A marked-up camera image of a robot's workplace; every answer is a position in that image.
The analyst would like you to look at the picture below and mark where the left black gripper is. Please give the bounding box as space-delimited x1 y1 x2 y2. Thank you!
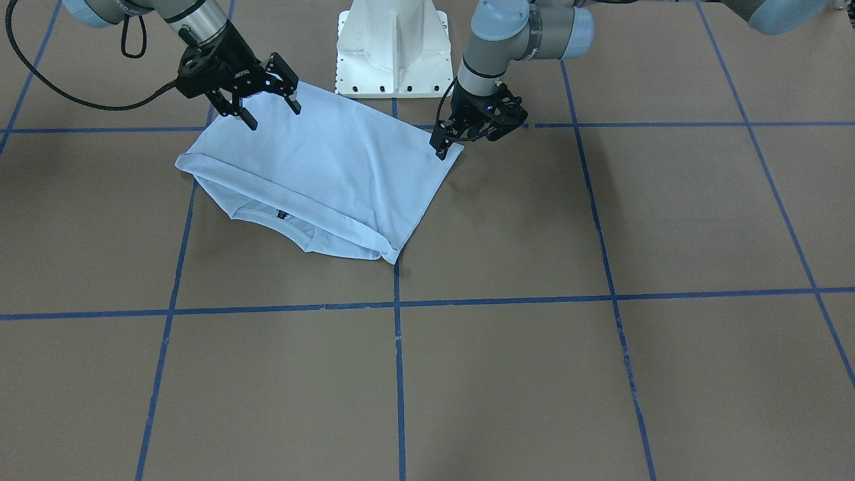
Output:
430 82 528 161

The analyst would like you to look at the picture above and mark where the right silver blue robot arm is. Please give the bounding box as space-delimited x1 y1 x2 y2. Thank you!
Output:
62 1 301 130

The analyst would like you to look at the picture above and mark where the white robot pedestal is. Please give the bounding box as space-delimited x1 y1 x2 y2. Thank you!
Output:
334 1 453 100

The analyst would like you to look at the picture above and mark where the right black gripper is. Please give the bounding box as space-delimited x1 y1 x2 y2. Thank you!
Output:
175 19 302 131

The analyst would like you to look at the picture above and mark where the light blue t-shirt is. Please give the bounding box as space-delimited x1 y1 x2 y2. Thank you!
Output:
175 83 464 264

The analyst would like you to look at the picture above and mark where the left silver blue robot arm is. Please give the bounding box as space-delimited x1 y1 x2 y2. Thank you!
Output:
430 1 853 160

